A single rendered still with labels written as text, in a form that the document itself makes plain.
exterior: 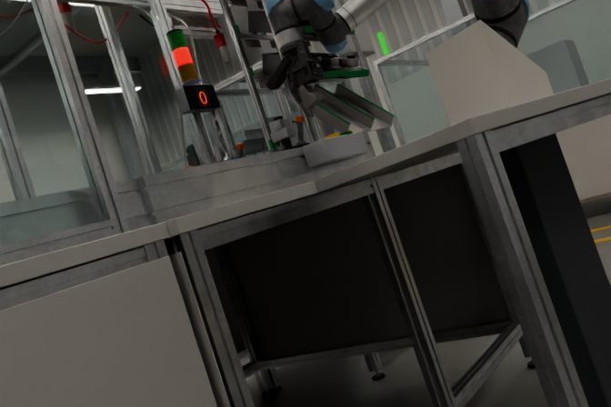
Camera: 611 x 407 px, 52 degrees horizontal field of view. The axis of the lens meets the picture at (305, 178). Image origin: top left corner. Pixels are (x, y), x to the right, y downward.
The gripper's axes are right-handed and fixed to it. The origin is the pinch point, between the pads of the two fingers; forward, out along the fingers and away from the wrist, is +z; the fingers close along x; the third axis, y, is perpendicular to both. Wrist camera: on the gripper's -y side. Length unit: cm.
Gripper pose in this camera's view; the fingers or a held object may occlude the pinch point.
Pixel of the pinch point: (308, 114)
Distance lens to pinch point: 183.0
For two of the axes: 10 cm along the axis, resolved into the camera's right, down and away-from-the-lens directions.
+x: 5.6, -1.4, 8.1
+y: 7.6, -2.9, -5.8
